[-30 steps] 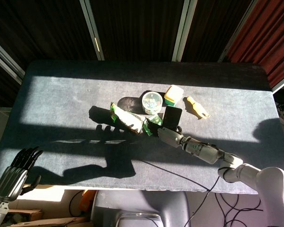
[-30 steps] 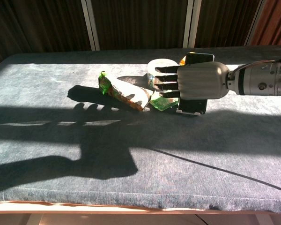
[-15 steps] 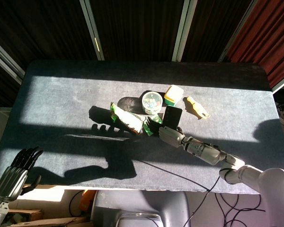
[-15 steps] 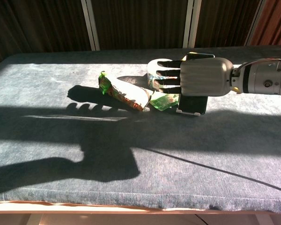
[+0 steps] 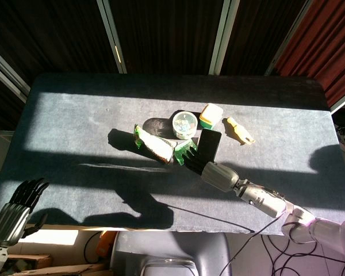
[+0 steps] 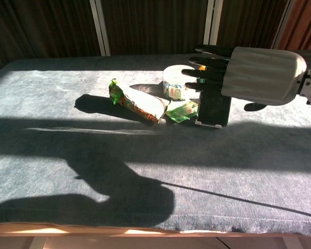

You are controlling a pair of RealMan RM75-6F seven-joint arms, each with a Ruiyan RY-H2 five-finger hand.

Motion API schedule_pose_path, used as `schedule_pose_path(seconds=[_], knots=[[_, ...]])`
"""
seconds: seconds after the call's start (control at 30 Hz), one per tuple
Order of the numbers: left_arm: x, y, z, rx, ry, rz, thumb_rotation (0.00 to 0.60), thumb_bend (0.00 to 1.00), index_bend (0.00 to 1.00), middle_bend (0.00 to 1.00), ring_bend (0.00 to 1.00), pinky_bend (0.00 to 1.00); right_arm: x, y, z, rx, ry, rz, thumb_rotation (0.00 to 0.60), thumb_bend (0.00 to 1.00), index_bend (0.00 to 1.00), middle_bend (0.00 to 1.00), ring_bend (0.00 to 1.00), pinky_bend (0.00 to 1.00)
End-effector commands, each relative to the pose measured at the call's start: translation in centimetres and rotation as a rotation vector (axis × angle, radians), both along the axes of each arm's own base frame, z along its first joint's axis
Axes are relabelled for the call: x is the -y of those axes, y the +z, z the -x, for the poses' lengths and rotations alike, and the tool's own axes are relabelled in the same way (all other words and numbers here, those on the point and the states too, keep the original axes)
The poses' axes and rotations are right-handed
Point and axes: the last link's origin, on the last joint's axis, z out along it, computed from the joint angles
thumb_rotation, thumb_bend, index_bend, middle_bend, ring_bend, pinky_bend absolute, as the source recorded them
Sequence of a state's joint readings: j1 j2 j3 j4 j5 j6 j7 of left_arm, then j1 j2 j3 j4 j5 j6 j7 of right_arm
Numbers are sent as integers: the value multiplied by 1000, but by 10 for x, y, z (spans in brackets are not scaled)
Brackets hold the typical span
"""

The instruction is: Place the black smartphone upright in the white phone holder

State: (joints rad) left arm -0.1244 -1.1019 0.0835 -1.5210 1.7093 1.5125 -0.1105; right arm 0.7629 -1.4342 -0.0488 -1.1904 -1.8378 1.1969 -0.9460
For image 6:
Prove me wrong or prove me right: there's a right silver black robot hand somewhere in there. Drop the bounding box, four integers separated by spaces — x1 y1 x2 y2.
181 44 308 112

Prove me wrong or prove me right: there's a black smartphone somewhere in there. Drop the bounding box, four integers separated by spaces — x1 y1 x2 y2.
198 85 233 128

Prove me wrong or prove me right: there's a dark brown curtain panel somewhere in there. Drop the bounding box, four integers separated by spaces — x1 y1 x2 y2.
216 0 289 50
0 0 102 70
101 0 209 56

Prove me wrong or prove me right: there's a green box with yellow lid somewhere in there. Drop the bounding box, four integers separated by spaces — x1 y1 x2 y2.
196 64 208 85

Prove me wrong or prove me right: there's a red curtain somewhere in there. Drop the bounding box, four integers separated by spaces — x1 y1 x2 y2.
276 0 311 51

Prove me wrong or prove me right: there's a clear round plastic jar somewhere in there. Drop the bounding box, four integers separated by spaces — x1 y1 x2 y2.
162 64 198 101

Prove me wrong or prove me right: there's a small green snack packet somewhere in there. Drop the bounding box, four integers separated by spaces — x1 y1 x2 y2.
164 100 199 124

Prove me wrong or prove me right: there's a large green orange snack bag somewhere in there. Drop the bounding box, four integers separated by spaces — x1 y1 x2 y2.
108 78 171 124

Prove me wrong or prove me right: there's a blue-grey table cloth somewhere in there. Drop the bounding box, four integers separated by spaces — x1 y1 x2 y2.
0 50 311 237

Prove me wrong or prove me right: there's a white frame post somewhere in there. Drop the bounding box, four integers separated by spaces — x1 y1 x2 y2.
89 0 111 57
202 0 224 47
270 0 294 50

